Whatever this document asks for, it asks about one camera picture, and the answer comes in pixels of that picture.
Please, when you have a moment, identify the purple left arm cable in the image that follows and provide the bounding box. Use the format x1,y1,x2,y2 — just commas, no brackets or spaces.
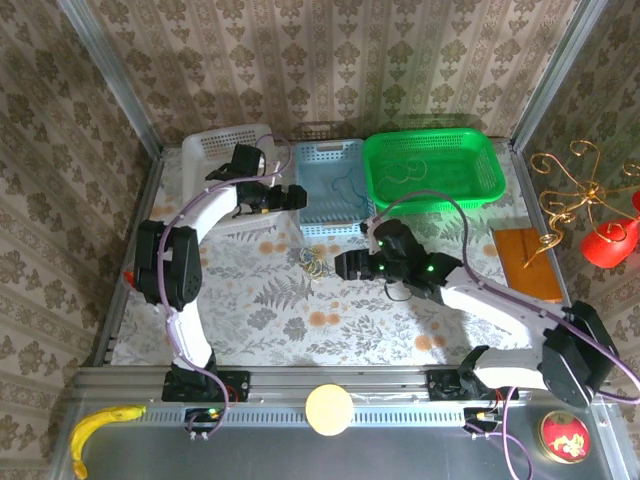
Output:
157,133,294,441

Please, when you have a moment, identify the green perforated plastic basket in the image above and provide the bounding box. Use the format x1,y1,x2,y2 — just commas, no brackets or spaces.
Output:
362,128,508,214

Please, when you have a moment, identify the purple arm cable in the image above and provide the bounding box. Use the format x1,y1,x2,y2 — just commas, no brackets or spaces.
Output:
369,191,640,480
157,133,294,441

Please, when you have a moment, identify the gold curled wire ornament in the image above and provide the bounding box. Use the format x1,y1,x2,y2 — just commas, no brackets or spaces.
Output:
528,138,640,267

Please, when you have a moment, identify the aluminium side rail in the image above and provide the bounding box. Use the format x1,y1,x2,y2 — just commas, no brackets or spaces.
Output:
509,142,609,369
92,147,166,369

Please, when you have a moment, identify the thin yellow cord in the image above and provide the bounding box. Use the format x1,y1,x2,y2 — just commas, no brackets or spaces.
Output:
299,245,331,279

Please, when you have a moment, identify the yellow banana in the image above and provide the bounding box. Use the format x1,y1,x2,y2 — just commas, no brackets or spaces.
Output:
69,404,147,480

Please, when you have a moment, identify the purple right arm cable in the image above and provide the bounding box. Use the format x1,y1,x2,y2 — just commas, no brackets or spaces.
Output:
369,191,640,480

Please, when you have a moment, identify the grey slotted cable duct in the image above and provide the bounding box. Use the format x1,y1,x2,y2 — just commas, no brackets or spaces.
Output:
127,403,469,427

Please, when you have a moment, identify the white perforated plastic basket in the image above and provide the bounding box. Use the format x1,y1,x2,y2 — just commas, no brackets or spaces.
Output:
181,123,286,235

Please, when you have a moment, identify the aluminium frame post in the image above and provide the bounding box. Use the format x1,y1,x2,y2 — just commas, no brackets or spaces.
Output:
55,0,165,157
508,0,609,152

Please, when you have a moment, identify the pale yellow round ball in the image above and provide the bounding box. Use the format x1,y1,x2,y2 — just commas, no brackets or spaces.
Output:
304,383,355,437

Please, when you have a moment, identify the floral fern print tablecloth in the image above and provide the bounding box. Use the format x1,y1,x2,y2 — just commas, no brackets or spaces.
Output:
109,142,576,369

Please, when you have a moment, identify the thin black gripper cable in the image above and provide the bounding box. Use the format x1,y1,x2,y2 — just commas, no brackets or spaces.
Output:
383,278,415,304

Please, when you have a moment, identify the thin beige cord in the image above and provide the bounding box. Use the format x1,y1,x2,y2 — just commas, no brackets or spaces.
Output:
377,158,429,194

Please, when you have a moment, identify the long aluminium base rail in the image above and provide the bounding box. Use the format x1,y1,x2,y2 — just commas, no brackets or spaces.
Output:
74,366,611,407

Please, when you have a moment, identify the orange wooden block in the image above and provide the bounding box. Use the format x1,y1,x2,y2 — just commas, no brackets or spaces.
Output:
493,227,564,304

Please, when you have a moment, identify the round red and gold tin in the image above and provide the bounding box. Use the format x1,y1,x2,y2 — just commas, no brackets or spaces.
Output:
538,409,591,465

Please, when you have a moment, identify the light blue perforated plastic basket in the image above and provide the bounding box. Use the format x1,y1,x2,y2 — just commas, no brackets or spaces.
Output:
294,138,377,239

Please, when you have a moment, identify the small black controller board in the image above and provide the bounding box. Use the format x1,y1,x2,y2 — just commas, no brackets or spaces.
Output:
183,406,227,435
462,406,502,435

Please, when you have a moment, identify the thin dark teal cord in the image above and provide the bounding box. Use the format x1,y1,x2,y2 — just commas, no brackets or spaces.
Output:
331,167,372,209

